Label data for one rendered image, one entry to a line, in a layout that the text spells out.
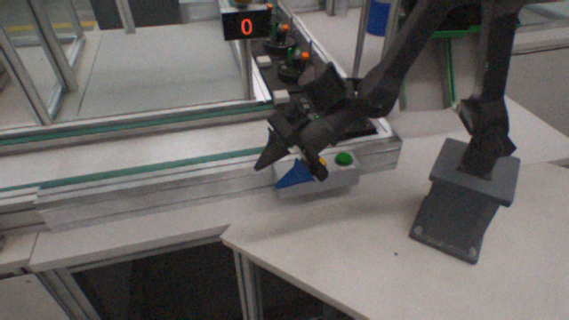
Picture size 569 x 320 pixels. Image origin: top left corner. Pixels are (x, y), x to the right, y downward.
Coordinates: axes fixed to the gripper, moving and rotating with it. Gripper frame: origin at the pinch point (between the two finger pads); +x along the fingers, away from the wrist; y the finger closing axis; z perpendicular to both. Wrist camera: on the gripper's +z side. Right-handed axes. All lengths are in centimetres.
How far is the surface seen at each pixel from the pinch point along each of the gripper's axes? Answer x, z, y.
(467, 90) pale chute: -53, 11, -43
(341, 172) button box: -9.2, 4.1, -22.8
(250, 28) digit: -15.7, 42.4, -1.3
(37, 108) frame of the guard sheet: 41, 60, 11
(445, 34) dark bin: -51, 14, -20
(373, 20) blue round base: -73, 88, -71
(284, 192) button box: 4.4, 7.5, -18.4
